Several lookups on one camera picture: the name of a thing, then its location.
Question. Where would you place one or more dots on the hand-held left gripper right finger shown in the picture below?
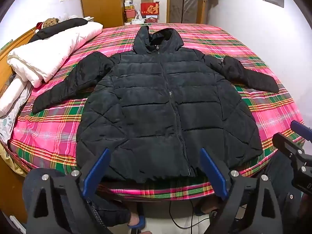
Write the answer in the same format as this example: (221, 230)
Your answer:
(214, 175)

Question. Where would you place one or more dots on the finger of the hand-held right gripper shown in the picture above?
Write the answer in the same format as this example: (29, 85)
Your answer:
(290, 143)

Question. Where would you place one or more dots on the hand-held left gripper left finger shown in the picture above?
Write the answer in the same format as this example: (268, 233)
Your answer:
(97, 170)

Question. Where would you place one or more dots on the black puffer jacket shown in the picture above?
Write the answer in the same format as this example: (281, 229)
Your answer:
(160, 107)

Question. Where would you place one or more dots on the blue slipper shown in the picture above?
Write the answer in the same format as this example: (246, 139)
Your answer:
(136, 223)
(206, 209)

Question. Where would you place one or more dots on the pink plaid bed sheet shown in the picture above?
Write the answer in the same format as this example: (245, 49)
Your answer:
(58, 126)

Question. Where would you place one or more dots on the patterned grey pillow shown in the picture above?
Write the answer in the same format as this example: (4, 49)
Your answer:
(7, 126)

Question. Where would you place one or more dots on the white pillow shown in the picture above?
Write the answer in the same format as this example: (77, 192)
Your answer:
(12, 95)

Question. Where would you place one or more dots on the white folded duvet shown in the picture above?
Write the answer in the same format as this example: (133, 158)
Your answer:
(53, 53)

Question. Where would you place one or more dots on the black folded cloth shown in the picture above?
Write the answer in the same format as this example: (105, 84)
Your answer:
(61, 26)

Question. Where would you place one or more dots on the brown teddy bear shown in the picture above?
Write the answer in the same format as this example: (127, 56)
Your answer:
(50, 22)

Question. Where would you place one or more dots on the white shopping bag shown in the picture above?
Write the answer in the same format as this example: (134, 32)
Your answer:
(138, 19)

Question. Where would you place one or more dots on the stack of storage containers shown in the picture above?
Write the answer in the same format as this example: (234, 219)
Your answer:
(129, 9)

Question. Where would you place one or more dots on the wooden wardrobe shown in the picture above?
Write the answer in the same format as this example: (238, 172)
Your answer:
(102, 2)

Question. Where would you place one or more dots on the red gift box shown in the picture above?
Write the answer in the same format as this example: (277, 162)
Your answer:
(150, 9)

